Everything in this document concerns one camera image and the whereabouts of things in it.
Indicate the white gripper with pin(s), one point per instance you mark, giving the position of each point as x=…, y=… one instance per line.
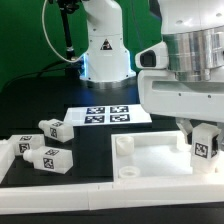
x=160, y=93

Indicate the white square tabletop part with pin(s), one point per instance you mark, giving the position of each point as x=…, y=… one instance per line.
x=152, y=154

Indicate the white tag sheet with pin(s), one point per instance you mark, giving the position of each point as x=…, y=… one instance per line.
x=107, y=115

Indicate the white left fence bar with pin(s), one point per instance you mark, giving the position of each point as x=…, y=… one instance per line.
x=7, y=157

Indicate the white fence bar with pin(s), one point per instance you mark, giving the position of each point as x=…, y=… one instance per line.
x=97, y=197
x=7, y=157

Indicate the white front fence bar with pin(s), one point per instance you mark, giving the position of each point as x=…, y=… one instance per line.
x=97, y=197

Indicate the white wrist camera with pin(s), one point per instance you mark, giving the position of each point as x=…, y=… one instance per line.
x=155, y=57

